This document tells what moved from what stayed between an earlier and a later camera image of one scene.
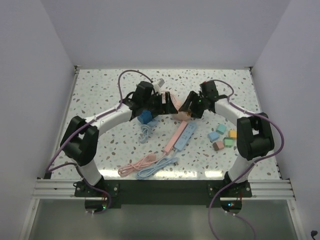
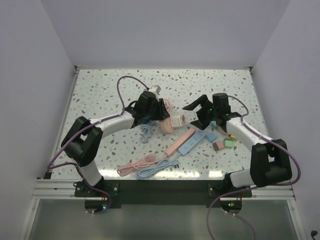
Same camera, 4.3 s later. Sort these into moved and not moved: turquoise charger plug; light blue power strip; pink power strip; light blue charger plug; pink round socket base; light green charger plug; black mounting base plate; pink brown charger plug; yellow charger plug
Moved: light blue power strip; pink round socket base; turquoise charger plug; pink power strip
Not moved: black mounting base plate; light blue charger plug; pink brown charger plug; light green charger plug; yellow charger plug
